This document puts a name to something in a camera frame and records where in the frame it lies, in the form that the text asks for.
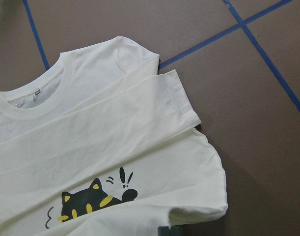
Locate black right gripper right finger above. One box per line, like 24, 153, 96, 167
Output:
171, 226, 184, 236

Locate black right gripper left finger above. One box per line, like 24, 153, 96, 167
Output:
158, 226, 171, 236

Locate cream long-sleeve cat shirt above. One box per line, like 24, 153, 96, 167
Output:
0, 36, 228, 236

